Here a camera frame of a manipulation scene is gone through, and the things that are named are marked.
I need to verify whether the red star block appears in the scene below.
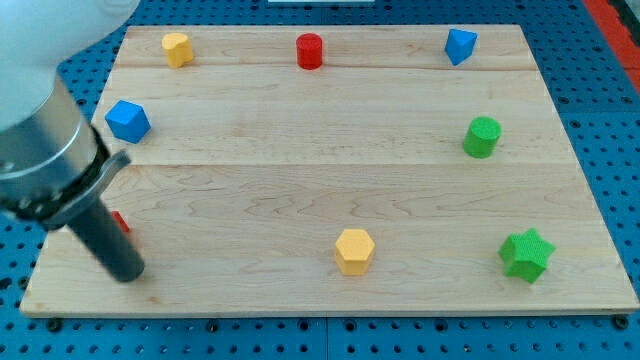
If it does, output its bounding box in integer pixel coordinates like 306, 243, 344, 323
111, 210, 131, 234

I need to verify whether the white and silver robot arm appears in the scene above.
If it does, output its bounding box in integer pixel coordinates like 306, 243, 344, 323
1, 0, 145, 282

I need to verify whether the wooden board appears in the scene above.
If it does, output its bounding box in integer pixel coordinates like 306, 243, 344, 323
20, 25, 639, 318

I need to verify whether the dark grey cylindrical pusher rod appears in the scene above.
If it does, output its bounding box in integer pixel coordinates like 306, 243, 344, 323
68, 200, 145, 283

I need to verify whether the green star block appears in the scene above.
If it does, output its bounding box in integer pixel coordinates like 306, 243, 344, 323
498, 228, 556, 284

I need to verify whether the green cylinder block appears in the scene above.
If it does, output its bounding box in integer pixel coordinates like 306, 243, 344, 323
463, 116, 502, 159

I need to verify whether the yellow heart block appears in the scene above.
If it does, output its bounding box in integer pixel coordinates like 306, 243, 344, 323
161, 32, 195, 68

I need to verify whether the yellow hexagon block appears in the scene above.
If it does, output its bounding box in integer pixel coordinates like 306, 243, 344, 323
334, 229, 376, 276

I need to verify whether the blue cube block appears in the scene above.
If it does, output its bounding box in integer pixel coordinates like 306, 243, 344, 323
105, 100, 151, 144

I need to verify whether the red cylinder block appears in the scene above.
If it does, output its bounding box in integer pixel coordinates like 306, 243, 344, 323
296, 33, 323, 70

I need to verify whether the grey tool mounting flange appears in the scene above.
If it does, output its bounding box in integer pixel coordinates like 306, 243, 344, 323
1, 128, 131, 231

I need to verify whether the blue triangular prism block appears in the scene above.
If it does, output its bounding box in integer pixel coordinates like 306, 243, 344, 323
444, 29, 478, 66

